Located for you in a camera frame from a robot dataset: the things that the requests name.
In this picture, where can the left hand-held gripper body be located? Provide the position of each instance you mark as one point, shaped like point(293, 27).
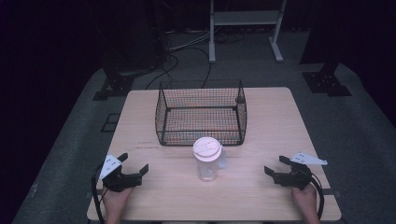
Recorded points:
point(120, 179)

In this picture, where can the white metal table frame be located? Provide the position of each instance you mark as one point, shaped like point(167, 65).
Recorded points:
point(246, 28)

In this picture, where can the black stand with base plate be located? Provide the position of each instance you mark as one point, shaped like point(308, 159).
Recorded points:
point(327, 79)
point(116, 84)

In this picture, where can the clear cup with pink lid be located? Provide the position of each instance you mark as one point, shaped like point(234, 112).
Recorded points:
point(207, 158)

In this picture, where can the person's right hand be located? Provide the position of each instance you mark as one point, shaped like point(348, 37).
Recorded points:
point(306, 205)

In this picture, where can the person's left hand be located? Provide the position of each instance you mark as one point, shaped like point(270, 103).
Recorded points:
point(114, 205)

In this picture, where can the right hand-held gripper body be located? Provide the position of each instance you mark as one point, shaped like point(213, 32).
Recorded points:
point(299, 174)

